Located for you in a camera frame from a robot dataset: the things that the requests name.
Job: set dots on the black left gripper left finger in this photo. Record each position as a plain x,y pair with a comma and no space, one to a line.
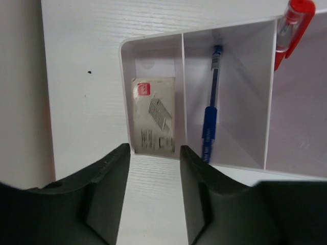
83,208

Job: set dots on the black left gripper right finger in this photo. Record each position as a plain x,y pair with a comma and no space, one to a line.
221,210

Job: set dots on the blue ballpoint pen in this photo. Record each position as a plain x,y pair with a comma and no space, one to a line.
211,111

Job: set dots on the red ballpoint pen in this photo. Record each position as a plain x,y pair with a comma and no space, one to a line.
291,27

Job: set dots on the white desk organizer container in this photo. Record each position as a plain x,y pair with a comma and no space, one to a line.
273,120

